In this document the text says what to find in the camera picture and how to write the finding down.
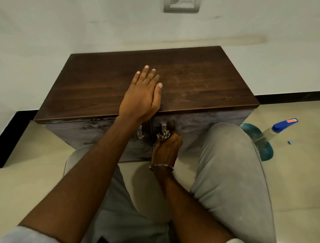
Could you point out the person's right hand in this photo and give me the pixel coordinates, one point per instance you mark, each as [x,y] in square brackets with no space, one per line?
[166,150]

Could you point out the person's left hand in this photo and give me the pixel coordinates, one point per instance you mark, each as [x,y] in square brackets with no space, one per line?
[140,100]

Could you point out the checkered cloth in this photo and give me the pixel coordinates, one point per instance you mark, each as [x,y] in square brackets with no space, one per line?
[163,136]

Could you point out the dark wooden cabinet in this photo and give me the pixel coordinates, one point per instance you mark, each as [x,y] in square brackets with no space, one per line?
[150,82]

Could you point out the blue-capped spray bottle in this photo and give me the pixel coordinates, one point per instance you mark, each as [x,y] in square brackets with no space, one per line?
[280,126]

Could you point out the person's right forearm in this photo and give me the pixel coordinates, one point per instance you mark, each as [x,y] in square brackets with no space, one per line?
[190,207]

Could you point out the person's left forearm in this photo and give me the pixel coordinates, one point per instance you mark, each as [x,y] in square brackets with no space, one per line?
[82,182]

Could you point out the person's right leg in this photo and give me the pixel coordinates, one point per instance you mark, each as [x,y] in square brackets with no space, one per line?
[230,180]

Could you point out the person's leg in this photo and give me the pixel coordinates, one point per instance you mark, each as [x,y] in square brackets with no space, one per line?
[120,212]
[230,180]

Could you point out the person's left leg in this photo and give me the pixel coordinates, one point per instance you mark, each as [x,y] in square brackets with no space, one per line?
[120,212]

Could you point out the silver bangle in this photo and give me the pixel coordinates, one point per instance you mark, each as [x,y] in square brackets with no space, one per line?
[162,165]

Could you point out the teal plastic basket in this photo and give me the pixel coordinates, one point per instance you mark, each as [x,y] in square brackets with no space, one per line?
[265,147]

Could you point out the white shirt sleeve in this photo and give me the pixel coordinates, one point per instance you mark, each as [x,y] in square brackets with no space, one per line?
[233,240]
[25,235]

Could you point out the black skirting board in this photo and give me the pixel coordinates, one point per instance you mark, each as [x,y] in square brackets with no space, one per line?
[287,96]

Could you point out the small white wall socket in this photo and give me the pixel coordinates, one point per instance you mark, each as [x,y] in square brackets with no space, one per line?
[181,6]

